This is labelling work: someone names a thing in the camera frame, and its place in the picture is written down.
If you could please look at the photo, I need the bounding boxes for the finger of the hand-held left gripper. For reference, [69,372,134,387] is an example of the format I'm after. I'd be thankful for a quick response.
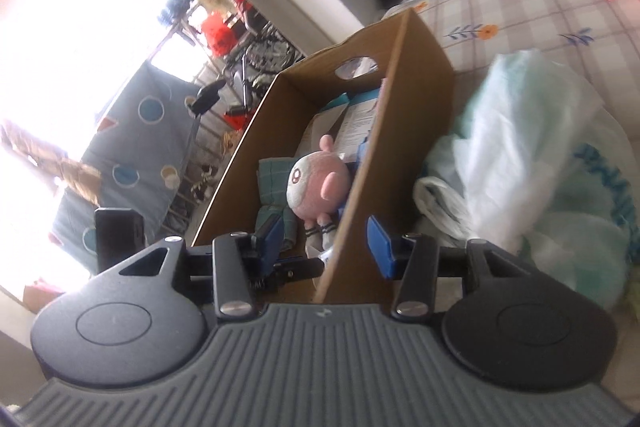
[250,257,326,293]

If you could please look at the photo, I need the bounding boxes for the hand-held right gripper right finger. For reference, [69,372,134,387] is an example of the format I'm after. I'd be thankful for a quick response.
[366,215,534,321]

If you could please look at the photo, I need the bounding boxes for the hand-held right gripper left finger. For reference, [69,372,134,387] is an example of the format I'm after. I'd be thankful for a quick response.
[119,214,284,321]

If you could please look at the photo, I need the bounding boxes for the pink pig plush toy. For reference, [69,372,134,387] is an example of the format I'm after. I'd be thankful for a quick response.
[255,134,353,253]

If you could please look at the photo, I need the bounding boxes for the light blue carton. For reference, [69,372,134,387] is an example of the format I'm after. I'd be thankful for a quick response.
[320,79,388,162]

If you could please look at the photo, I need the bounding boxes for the brown cardboard box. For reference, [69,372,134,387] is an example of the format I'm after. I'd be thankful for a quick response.
[191,7,456,305]

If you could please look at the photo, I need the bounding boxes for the white plastic bag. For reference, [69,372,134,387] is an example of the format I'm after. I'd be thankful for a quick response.
[412,48,633,313]

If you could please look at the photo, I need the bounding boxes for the brown patterned cloth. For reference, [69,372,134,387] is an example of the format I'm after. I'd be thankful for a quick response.
[0,122,101,202]

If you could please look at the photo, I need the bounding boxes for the blue blanket with circles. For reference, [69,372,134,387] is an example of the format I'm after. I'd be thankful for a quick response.
[50,61,201,275]

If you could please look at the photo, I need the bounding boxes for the parked bicycle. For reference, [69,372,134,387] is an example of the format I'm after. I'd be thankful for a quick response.
[225,24,306,108]

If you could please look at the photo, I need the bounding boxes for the red plastic bag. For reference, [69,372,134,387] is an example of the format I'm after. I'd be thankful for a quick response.
[200,12,237,55]

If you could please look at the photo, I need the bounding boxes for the blue hanging clothes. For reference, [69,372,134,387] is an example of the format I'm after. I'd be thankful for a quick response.
[159,0,197,25]

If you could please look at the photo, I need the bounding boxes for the checked bed sheet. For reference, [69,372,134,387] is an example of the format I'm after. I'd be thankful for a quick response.
[382,0,640,358]

